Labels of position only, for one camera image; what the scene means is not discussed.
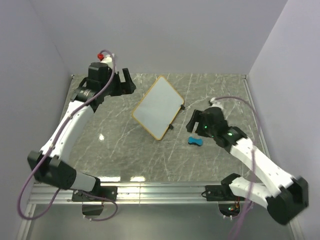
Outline blue whiteboard eraser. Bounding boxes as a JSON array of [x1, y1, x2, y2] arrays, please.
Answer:
[[187, 136, 203, 147]]

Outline yellow framed whiteboard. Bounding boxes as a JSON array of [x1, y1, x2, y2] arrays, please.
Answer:
[[131, 75, 185, 141]]

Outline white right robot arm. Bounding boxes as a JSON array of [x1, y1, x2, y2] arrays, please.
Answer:
[[186, 107, 309, 225]]

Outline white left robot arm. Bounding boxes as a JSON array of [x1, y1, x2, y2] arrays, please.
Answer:
[[27, 65, 136, 201]]

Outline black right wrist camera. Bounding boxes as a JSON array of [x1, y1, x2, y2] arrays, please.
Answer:
[[204, 106, 225, 121]]

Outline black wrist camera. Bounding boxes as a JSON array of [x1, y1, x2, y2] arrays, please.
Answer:
[[87, 62, 112, 85], [204, 106, 225, 121]]

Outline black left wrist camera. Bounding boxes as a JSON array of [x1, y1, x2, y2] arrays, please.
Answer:
[[87, 62, 112, 85]]

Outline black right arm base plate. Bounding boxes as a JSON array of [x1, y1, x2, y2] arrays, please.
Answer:
[[201, 185, 245, 202]]

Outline aluminium mounting rail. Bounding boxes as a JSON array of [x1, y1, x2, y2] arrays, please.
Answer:
[[28, 182, 237, 205]]

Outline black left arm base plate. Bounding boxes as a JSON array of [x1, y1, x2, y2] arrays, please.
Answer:
[[71, 185, 118, 202]]

